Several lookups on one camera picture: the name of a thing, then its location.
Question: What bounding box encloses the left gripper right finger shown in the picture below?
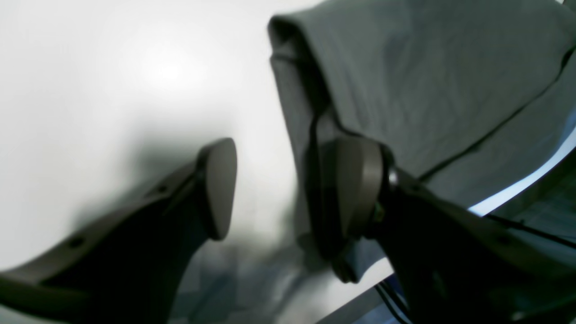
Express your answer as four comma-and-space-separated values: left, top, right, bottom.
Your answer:
320, 137, 575, 324

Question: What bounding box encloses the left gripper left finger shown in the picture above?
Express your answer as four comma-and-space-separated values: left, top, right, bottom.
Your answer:
0, 138, 238, 324

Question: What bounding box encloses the grey T-shirt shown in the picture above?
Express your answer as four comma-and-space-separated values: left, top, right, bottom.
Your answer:
268, 0, 576, 284

